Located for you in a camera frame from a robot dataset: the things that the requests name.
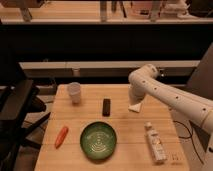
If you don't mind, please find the black eraser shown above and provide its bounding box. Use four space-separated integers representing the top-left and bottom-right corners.
102 99 111 116

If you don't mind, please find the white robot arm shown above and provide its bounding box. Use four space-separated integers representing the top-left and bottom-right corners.
128 64 213 171

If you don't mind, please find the white paper cup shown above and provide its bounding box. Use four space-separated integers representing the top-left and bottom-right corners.
67 82 81 104

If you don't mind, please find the white sponge block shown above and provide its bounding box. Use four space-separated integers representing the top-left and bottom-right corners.
128 103 142 113

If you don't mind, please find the green bowl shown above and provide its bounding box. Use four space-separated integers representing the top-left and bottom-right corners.
80 121 117 160

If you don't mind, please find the orange carrot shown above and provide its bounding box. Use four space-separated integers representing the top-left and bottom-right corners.
55 126 69 149

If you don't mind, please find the white tube bottle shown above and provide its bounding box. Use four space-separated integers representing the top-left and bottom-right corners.
145 122 167 164

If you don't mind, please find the black chair left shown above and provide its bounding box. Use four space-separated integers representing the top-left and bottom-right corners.
0 63 50 171

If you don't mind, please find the black cable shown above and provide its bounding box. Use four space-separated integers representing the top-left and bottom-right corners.
173 119 206 166

